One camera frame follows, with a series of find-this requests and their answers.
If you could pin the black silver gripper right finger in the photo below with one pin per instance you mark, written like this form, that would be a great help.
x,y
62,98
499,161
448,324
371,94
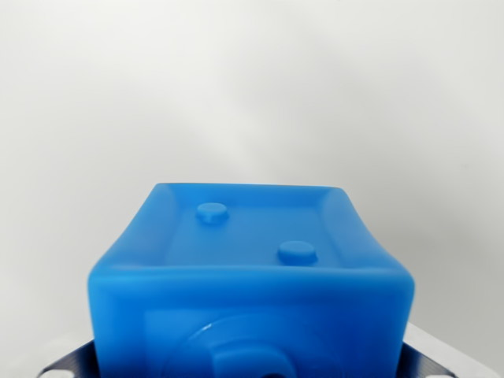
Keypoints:
x,y
429,360

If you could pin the blue cube with number two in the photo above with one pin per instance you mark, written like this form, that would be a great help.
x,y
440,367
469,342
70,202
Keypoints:
x,y
252,275

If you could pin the black silver gripper left finger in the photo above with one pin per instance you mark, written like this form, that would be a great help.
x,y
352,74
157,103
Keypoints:
x,y
73,362

